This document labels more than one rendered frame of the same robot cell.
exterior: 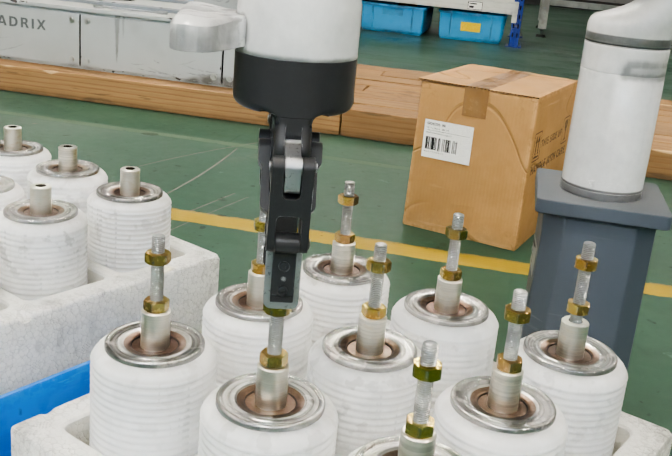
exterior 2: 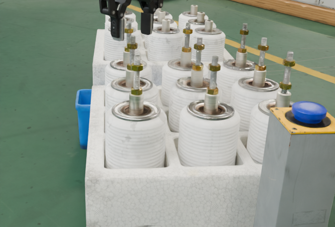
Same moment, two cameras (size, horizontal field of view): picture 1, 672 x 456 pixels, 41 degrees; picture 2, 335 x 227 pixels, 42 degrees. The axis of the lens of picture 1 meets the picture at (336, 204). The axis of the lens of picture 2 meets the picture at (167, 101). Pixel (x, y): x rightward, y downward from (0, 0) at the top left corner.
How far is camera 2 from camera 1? 55 cm
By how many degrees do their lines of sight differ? 43
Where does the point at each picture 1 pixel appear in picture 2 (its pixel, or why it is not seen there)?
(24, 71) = (292, 5)
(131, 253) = not seen: hidden behind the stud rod
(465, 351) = (249, 101)
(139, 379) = (110, 71)
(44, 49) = not seen: outside the picture
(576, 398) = (261, 125)
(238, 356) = (165, 81)
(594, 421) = not seen: hidden behind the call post
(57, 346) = (154, 80)
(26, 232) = (153, 35)
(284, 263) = (113, 21)
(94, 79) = (321, 11)
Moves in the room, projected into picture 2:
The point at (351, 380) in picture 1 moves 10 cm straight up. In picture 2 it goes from (174, 90) to (177, 35)
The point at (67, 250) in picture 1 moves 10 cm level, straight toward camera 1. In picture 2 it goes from (167, 45) to (147, 54)
